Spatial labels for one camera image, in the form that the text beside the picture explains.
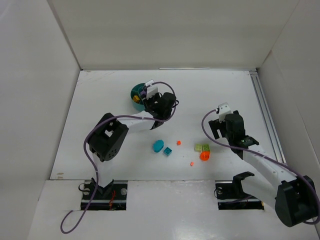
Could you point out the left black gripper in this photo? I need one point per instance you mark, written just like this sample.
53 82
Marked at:
148 102

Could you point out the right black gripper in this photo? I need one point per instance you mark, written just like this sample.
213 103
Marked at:
216 128

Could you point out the yellow lego brick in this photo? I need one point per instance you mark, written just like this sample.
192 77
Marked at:
136 99

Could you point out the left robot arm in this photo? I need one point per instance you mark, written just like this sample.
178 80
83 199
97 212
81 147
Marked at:
107 137

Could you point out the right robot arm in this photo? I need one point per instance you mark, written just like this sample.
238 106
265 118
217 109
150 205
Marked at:
292 195

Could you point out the teal round divided container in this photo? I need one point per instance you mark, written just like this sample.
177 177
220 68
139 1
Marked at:
136 91

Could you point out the green orange lego brick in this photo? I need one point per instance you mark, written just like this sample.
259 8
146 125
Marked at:
206 148

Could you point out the orange round lego piece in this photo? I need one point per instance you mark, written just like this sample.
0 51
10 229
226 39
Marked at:
205 156

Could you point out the teal rounded lego brick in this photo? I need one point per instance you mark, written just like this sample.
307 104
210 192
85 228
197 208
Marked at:
158 146

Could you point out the light green lego brick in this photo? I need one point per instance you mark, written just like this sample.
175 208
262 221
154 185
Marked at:
198 147

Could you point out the teal square lego brick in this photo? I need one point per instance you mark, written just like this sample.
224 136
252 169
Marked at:
167 151

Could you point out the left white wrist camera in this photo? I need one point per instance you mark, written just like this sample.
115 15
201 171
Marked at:
150 89

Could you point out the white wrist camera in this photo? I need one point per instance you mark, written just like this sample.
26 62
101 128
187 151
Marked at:
223 110
150 89

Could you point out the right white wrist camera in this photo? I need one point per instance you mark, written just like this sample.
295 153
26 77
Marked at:
223 110

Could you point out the aluminium rail right edge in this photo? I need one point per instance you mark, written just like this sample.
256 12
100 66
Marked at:
267 118

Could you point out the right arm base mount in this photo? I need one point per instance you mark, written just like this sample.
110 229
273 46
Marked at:
230 194

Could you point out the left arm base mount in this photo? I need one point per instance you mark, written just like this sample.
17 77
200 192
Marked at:
113 197

